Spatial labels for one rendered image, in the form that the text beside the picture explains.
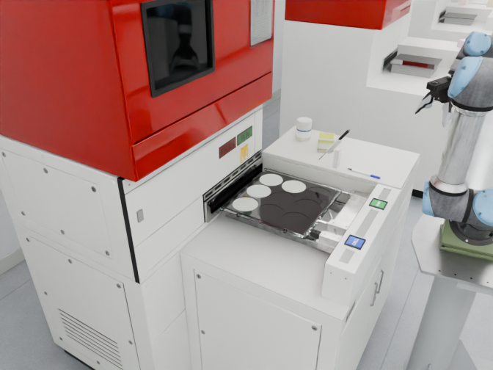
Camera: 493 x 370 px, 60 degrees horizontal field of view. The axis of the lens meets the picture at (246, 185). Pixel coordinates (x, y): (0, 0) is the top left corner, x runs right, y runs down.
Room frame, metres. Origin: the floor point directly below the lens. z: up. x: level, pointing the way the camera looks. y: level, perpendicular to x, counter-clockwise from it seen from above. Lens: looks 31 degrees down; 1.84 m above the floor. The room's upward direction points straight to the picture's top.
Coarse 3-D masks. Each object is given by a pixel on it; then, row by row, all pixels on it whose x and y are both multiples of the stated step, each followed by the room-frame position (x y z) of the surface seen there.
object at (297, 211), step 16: (288, 176) 1.63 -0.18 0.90; (240, 192) 1.49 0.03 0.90; (272, 192) 1.49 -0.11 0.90; (288, 192) 1.49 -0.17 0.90; (304, 192) 1.49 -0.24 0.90; (320, 192) 1.49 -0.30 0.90; (336, 192) 1.49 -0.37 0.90; (256, 208) 1.38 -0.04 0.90; (272, 208) 1.38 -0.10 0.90; (288, 208) 1.38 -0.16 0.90; (304, 208) 1.38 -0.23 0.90; (320, 208) 1.38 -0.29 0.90; (288, 224) 1.28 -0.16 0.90; (304, 224) 1.28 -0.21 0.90
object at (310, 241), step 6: (228, 216) 1.43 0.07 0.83; (234, 216) 1.41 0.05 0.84; (246, 222) 1.38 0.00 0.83; (252, 222) 1.37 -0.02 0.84; (264, 228) 1.34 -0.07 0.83; (270, 228) 1.33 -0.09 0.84; (276, 234) 1.32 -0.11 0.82; (282, 234) 1.30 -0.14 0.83; (288, 234) 1.29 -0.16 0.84; (294, 240) 1.28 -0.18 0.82; (300, 240) 1.26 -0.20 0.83; (306, 240) 1.25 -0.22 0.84; (312, 240) 1.24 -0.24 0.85; (312, 246) 1.24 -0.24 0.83
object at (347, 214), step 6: (348, 204) 1.44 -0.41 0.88; (354, 204) 1.44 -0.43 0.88; (360, 204) 1.44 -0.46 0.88; (342, 210) 1.39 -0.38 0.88; (348, 210) 1.39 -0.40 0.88; (354, 210) 1.39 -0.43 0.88; (342, 216) 1.35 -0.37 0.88; (348, 216) 1.35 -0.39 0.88; (354, 216) 1.35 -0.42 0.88; (348, 222) 1.31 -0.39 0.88; (318, 246) 1.19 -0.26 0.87; (324, 246) 1.18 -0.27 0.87; (330, 246) 1.17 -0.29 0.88; (330, 252) 1.17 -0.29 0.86
